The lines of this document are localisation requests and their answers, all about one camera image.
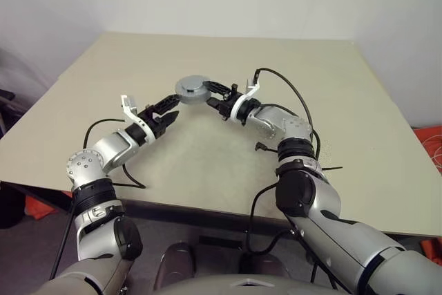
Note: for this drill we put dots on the black table frame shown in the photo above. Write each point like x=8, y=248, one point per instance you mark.
x=207, y=219

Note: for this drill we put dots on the silver motor lid circuit board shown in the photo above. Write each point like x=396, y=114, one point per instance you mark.
x=191, y=82

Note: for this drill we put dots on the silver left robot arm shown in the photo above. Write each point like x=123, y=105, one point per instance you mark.
x=114, y=146

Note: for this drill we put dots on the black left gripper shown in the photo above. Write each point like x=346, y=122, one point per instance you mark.
x=146, y=113

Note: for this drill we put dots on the orange bag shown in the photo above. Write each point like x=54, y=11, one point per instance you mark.
x=38, y=207

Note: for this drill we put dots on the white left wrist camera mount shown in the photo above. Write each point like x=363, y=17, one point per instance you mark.
x=128, y=101

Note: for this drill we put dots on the dark maroon rounded shape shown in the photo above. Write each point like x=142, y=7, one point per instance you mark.
x=176, y=264
x=264, y=264

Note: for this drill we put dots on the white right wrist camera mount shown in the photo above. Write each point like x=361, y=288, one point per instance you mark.
x=235, y=108

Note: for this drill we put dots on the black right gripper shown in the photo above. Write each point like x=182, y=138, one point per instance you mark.
x=226, y=103

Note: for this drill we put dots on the black flat bar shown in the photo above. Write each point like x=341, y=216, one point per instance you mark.
x=221, y=242

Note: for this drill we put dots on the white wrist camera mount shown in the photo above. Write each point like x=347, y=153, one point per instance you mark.
x=235, y=108
x=128, y=101

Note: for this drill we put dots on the grey robot torso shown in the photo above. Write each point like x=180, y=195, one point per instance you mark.
x=241, y=286

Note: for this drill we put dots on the black bin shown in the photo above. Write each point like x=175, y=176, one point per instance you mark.
x=10, y=207

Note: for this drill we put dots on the orange fabric item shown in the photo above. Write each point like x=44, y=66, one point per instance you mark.
x=433, y=251

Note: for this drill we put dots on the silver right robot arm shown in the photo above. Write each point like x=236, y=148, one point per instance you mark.
x=331, y=205

